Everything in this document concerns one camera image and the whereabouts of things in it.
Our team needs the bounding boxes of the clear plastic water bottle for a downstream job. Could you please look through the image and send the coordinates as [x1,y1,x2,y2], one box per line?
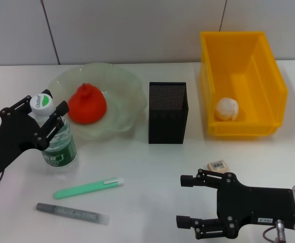
[29,94,79,175]

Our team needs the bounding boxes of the right gripper cable with plugs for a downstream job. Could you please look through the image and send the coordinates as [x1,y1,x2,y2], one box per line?
[263,219,287,243]

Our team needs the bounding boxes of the yellow plastic bin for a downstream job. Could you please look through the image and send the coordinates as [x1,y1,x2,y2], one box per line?
[199,30,289,139]

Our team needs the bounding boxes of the red pomegranate-shaped toy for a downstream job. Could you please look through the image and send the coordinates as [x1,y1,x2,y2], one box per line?
[66,82,107,125]

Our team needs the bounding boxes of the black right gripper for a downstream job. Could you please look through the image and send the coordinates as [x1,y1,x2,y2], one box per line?
[175,169,295,240]

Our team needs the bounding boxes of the white paper ball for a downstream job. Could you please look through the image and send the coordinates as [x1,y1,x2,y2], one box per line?
[215,97,240,122]

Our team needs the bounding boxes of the pale green glass fruit plate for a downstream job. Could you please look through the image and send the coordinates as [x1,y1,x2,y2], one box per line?
[44,62,149,141]

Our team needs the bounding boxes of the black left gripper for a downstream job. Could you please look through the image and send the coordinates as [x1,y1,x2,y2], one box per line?
[0,89,70,179]

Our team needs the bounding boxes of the grey marker pen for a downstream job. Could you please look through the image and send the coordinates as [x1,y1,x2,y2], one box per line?
[35,202,110,226]

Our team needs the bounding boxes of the mint green pen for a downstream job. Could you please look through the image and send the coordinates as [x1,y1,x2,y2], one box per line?
[53,177,125,200]

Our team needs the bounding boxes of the black mesh pen holder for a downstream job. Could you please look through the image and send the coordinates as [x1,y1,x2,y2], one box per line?
[148,81,190,145]

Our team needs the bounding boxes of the beige eraser with barcode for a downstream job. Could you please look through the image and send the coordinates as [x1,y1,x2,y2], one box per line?
[207,158,231,175]

